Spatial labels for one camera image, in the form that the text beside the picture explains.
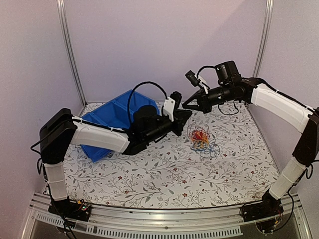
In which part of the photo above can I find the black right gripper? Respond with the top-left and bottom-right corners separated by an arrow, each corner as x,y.
182,83 -> 233,114

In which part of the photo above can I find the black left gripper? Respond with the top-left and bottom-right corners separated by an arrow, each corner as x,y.
145,111 -> 192,145

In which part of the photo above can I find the yellow cable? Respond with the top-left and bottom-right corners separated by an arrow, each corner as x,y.
191,131 -> 210,151

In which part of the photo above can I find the blue cable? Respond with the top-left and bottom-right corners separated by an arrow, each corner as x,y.
191,139 -> 219,158

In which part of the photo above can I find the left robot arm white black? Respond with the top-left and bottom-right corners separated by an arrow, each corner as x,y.
30,92 -> 192,216

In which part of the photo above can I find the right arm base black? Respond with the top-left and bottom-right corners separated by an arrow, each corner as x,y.
239,190 -> 284,234

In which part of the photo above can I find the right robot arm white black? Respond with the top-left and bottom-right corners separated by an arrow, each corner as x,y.
182,61 -> 319,217

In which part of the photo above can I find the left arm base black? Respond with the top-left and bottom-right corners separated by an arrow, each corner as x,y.
48,198 -> 92,222

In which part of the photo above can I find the floral patterned table mat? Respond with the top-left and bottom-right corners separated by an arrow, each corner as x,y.
64,103 -> 279,209

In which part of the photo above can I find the blue three-compartment plastic bin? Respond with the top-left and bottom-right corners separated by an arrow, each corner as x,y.
81,90 -> 160,162

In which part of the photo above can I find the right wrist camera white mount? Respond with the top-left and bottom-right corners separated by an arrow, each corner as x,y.
185,70 -> 210,94

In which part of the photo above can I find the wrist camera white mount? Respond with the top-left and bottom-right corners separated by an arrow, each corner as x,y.
185,70 -> 210,94
161,91 -> 182,122

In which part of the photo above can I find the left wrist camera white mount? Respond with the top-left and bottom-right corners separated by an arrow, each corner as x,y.
161,91 -> 182,122

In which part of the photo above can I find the right aluminium frame post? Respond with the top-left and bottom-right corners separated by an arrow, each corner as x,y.
253,0 -> 274,77

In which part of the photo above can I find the aluminium frame post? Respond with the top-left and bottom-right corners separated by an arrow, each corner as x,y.
253,0 -> 274,77
56,0 -> 87,107

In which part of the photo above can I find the aluminium front rail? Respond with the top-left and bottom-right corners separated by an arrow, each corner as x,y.
21,193 -> 315,239

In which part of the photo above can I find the left aluminium frame post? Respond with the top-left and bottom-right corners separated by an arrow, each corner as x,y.
56,0 -> 87,107

